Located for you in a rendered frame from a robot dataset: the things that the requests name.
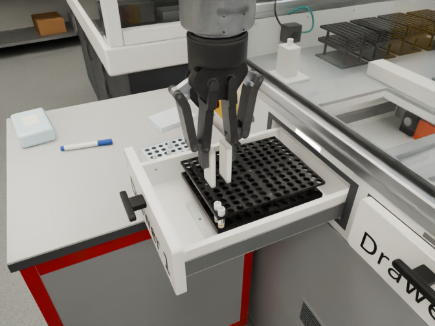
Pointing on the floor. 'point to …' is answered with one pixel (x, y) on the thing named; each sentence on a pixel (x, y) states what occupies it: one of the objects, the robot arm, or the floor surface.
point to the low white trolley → (105, 226)
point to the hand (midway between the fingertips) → (217, 163)
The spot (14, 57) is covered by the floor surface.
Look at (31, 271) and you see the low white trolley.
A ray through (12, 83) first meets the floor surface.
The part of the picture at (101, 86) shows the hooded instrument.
